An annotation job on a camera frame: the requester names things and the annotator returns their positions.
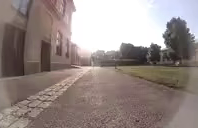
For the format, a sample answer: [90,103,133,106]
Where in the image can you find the green grass lawn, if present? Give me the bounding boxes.
[115,64,198,100]

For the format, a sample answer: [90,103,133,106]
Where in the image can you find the grey paved pavement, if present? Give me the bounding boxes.
[0,66,88,118]

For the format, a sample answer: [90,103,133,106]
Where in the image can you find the pale stone kerb strip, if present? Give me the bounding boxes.
[0,67,92,128]

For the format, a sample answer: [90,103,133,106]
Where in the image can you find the tall dark tree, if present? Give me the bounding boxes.
[162,16,196,63]

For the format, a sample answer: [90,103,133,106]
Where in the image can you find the beige building with dark doors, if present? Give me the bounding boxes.
[0,0,92,81]

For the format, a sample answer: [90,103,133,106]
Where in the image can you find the grey cobblestone road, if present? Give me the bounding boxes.
[26,65,198,128]

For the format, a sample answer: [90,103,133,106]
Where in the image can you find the dark bushy trees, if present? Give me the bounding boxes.
[119,42,163,65]

